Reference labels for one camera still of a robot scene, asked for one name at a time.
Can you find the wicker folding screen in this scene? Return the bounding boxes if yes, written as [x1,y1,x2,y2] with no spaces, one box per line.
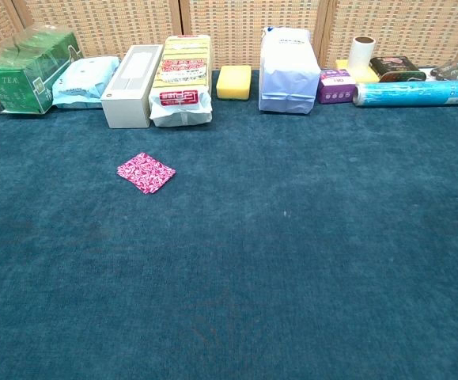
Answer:
[0,0,458,70]

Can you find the pink patterned packet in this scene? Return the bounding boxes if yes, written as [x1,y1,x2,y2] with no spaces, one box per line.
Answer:
[115,152,177,196]

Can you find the yellow sponge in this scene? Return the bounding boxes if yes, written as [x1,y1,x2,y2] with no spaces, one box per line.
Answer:
[335,59,380,84]
[216,65,252,101]

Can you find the dark metal tin can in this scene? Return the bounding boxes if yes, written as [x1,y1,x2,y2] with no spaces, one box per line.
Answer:
[369,55,428,83]

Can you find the yellow red snack package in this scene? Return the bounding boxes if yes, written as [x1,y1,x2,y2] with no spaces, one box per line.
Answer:
[148,34,214,127]

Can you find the clear box green tea bags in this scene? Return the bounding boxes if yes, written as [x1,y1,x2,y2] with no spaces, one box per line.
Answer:
[0,23,84,116]

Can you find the light blue wet wipes pack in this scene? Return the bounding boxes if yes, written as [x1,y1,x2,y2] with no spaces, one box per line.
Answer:
[51,55,122,110]

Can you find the blue cling film roll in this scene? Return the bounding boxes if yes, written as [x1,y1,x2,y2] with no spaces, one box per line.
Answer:
[352,80,458,108]

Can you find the long white cardboard box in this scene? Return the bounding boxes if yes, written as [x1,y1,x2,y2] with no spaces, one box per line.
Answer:
[100,44,165,130]

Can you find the teal felt table cover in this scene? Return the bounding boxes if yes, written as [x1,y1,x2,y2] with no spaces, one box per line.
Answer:
[0,70,458,380]

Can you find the small purple box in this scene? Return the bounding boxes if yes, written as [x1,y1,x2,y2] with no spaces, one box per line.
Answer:
[316,68,357,105]

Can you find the white paper roll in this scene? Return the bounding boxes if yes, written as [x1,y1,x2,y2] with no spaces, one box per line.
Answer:
[346,36,377,79]

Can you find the white paper bag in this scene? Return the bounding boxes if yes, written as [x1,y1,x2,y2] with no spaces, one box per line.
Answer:
[258,26,322,116]

